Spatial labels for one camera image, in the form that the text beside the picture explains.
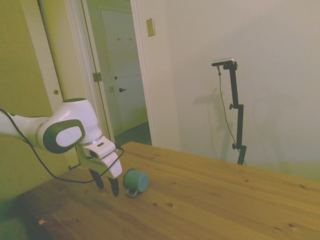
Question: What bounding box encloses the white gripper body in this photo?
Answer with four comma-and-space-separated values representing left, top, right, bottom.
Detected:
76, 145, 124, 180

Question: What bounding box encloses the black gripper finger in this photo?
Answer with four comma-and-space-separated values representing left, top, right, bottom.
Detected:
107, 175, 121, 198
89, 169, 105, 190

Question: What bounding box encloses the teal enamel mug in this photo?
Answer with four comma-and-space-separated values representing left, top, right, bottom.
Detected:
122, 168, 150, 198

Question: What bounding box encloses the closed white hallway door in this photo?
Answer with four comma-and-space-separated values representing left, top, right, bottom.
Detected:
99, 7, 149, 135

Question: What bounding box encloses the open white door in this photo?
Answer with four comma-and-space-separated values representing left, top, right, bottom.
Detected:
19, 0, 107, 173

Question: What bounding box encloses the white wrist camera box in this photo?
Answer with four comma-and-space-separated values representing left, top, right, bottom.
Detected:
83, 140, 117, 160

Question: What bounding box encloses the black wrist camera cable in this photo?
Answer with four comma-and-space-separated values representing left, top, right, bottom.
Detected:
0, 107, 125, 184

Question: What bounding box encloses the white door frame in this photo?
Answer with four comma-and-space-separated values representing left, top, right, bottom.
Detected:
129, 0, 158, 147

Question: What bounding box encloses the black camera stand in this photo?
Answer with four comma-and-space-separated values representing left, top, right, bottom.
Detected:
216, 65, 247, 166
222, 62, 248, 166

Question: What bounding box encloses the beige wall switch plate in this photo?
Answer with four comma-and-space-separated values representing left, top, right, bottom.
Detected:
145, 17, 156, 38

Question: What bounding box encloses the grey camera on stand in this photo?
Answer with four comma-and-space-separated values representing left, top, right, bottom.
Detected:
211, 57, 237, 68

